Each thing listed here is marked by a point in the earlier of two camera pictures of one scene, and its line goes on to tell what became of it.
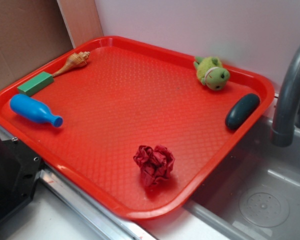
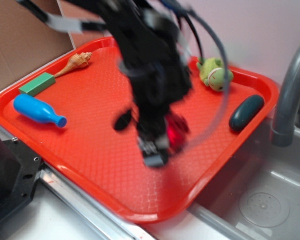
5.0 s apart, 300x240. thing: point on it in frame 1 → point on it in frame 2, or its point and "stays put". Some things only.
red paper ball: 154,164 → 176,126
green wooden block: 36,84 stays put
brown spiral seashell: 76,60 stays put
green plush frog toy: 210,72 stays put
